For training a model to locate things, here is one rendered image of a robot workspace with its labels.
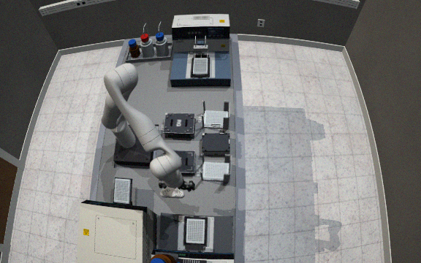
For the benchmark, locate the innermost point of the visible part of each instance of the red bottle cap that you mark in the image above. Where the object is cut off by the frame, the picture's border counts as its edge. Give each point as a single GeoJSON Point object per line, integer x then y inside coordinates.
{"type": "Point", "coordinates": [144, 38]}

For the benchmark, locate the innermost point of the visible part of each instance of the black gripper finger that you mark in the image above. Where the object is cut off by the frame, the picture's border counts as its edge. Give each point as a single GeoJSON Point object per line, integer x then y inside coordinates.
{"type": "Point", "coordinates": [161, 184]}
{"type": "Point", "coordinates": [190, 184]}

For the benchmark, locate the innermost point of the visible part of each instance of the white plastic bottle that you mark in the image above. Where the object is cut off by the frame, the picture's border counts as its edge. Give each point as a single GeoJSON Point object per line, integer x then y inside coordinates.
{"type": "Point", "coordinates": [147, 50]}

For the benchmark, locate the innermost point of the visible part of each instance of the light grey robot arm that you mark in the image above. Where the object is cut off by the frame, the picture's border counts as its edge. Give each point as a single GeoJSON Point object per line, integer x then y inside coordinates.
{"type": "Point", "coordinates": [120, 82]}

